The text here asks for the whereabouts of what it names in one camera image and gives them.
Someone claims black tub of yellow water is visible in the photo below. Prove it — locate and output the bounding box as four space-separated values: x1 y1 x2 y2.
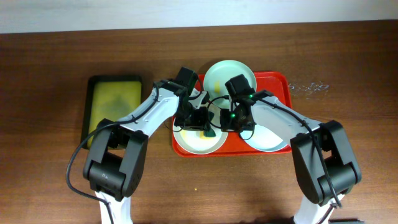
81 74 142 140

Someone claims mint green plate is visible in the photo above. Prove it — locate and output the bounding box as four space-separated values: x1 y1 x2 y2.
203 60 257 100

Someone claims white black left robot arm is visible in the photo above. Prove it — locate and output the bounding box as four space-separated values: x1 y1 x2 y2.
83 80 209 223

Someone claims red plastic tray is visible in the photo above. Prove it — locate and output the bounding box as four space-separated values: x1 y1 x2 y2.
172 71 292 157

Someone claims yellow green scrub sponge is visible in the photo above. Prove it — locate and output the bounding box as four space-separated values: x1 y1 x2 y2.
200 129 216 140

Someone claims light blue plate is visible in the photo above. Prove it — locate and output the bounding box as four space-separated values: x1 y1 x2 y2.
238 124 288 152

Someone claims white plate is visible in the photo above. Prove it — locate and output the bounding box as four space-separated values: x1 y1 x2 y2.
172 117 228 157

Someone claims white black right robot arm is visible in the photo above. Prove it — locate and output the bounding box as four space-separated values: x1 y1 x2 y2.
221 90 362 223

